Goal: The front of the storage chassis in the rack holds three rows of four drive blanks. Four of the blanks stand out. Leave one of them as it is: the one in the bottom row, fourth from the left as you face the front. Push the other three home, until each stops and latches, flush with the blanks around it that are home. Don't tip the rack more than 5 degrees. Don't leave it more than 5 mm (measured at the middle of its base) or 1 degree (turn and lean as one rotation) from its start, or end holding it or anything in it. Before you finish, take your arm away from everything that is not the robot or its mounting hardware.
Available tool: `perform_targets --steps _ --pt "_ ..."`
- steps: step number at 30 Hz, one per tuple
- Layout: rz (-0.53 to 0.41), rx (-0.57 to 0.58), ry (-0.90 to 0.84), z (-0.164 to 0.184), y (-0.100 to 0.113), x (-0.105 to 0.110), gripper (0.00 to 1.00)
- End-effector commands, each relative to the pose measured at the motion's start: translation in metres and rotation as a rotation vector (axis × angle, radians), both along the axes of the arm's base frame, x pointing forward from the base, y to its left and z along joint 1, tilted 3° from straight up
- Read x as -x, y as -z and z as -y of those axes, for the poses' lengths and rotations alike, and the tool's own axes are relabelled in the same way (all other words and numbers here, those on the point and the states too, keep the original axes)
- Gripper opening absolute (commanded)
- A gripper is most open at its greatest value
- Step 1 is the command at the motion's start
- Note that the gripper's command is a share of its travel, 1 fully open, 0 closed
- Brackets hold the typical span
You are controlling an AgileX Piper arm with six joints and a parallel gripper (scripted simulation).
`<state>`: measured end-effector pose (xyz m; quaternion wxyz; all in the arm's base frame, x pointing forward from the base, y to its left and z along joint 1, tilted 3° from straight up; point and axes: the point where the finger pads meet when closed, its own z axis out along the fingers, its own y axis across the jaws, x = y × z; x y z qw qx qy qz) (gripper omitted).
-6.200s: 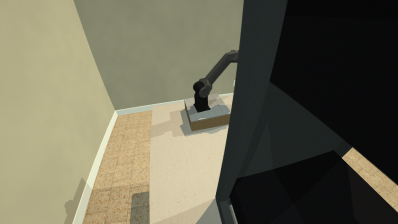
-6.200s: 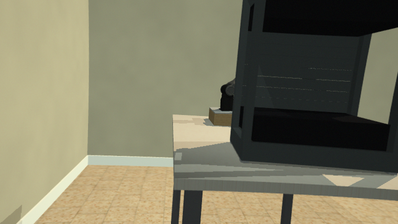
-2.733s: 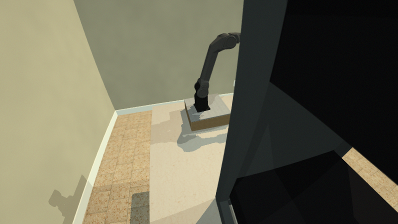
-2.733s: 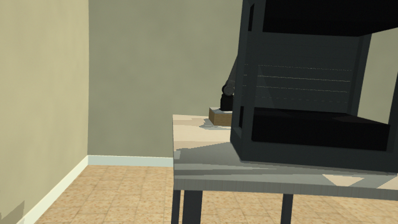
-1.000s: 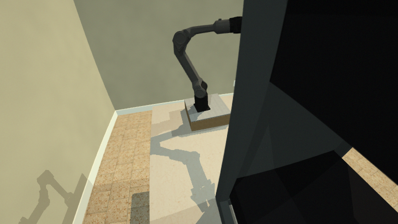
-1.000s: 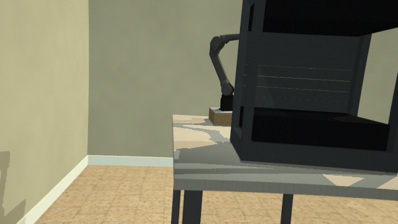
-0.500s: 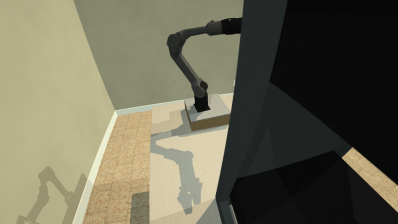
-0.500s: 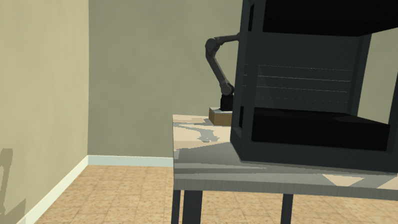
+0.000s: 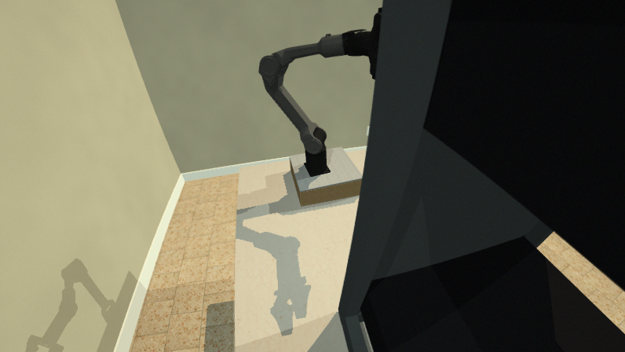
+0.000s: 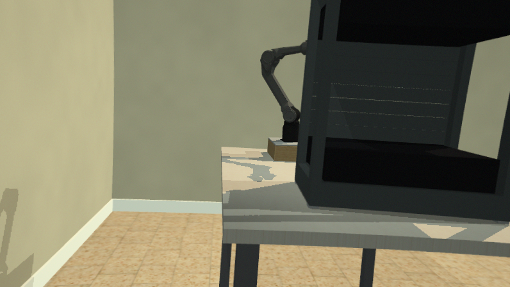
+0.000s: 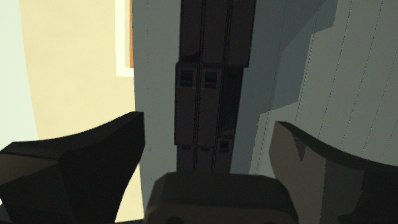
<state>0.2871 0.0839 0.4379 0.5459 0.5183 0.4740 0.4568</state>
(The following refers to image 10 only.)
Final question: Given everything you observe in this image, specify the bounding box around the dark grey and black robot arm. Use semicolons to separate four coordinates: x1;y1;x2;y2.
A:
260;40;307;142

